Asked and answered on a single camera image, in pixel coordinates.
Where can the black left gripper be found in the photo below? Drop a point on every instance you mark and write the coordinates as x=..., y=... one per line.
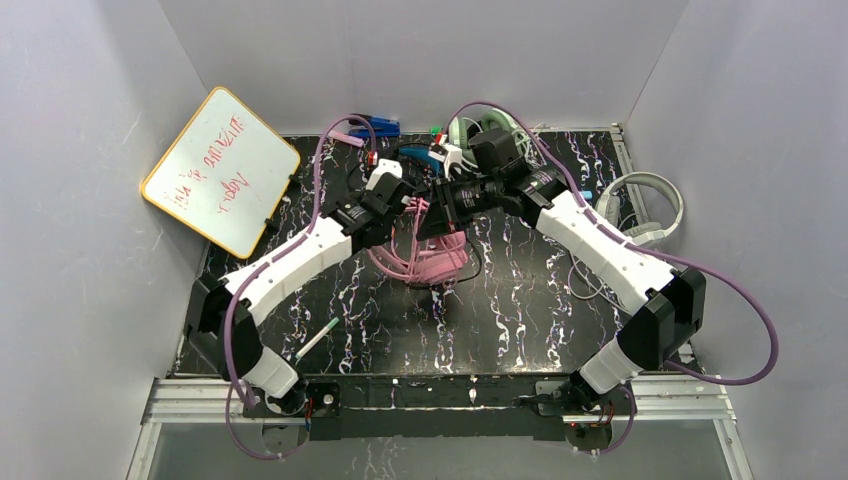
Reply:
x=403, y=201

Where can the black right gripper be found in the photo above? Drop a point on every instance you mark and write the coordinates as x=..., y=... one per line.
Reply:
x=438, y=206

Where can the pink headphones with cable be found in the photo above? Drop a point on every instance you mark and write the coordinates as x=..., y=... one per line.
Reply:
x=430, y=263

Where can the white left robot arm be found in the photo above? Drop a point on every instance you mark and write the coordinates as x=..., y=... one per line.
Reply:
x=224, y=313

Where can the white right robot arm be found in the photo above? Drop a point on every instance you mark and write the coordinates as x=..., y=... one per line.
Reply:
x=665, y=304

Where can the pink marker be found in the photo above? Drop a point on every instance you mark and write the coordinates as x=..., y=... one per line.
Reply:
x=346, y=138

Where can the blue black marker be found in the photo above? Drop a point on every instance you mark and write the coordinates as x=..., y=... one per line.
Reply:
x=382, y=127

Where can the white green marker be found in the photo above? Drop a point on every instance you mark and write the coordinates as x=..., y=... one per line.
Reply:
x=315, y=339

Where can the yellow framed whiteboard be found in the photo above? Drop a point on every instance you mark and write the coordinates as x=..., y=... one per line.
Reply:
x=224, y=175

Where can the green headphones with cable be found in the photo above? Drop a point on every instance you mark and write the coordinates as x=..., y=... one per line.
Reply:
x=462, y=129

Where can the white headphones with cable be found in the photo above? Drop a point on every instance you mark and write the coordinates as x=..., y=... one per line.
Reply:
x=638, y=226

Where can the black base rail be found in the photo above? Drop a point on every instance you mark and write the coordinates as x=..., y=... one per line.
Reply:
x=338, y=407

